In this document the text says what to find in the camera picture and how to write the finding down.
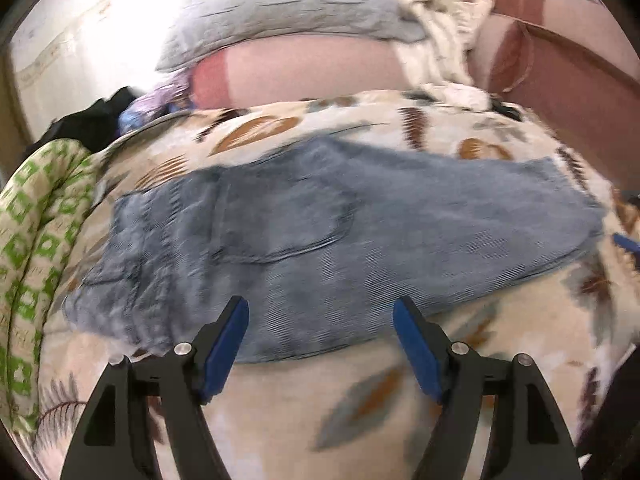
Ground leaf print blanket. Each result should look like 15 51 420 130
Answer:
30 89 640 480

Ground thin white cable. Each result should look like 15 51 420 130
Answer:
515 20 548 92

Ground black cloth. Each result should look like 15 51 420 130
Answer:
37 87 146 155

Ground green white checked quilt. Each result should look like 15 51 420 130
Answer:
0 139 108 433

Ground blue denim pants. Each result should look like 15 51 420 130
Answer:
62 139 606 365

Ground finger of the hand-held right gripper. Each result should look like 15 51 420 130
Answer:
613 233 640 263

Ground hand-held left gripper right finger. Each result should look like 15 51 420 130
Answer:
392 296 584 480

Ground purple plastic bag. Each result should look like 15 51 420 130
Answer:
119 71 197 133

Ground pink red bolster cushion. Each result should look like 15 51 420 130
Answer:
192 40 407 111

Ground red pink padded headboard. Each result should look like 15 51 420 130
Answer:
462 0 633 186

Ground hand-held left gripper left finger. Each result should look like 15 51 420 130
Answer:
60 296 250 480

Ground white floral cloth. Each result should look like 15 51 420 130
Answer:
382 0 501 111

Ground grey quilted pillow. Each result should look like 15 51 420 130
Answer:
155 0 428 73

